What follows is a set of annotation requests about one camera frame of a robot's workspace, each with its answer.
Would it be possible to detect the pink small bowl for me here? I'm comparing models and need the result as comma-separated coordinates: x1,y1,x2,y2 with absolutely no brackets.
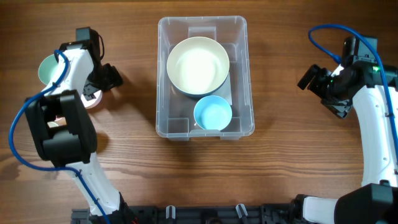
81,90,103,109

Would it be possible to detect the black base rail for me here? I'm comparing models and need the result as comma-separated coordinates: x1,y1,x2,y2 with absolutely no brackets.
70,203,312,224

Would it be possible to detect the clear plastic storage container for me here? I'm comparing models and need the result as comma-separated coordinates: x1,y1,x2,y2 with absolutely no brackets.
155,16,255,141

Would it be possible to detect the pale green cup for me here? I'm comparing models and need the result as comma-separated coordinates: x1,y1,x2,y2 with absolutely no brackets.
47,121,60,128

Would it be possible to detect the mint green small bowl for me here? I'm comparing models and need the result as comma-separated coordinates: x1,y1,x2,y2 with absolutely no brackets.
38,55,58,85

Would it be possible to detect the light blue small bowl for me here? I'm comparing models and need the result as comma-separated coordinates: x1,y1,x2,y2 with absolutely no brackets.
193,95,233,131

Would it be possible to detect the pink cup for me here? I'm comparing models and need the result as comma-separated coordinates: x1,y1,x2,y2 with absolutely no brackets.
55,116,66,124

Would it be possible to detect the cream bowl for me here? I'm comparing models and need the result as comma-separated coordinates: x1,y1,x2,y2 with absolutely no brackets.
166,37,230,93

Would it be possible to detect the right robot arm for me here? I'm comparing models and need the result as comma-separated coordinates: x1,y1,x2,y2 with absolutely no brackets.
293,37,397,223

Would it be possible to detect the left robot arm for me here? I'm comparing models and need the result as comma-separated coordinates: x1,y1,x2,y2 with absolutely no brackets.
23,27,139,223

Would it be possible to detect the dark blue bowl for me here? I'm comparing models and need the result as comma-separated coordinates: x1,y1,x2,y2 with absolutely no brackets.
170,82,224,98

